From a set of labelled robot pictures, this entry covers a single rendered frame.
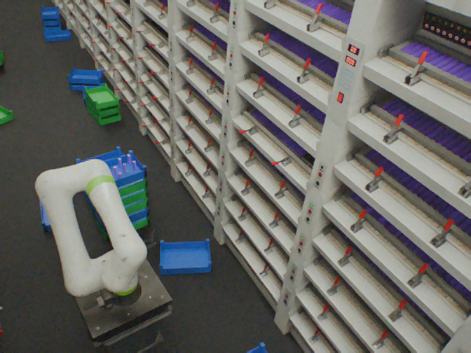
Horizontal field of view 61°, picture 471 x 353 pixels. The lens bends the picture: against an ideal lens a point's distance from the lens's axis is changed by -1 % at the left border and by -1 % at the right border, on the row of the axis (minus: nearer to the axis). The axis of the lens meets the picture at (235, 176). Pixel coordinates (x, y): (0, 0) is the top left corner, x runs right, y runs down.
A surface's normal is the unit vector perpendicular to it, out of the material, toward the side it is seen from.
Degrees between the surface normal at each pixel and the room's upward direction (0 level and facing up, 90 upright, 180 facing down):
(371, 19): 90
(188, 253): 0
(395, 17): 90
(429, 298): 18
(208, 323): 0
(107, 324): 1
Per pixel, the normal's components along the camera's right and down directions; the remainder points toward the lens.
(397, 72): -0.18, -0.66
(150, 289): 0.07, -0.79
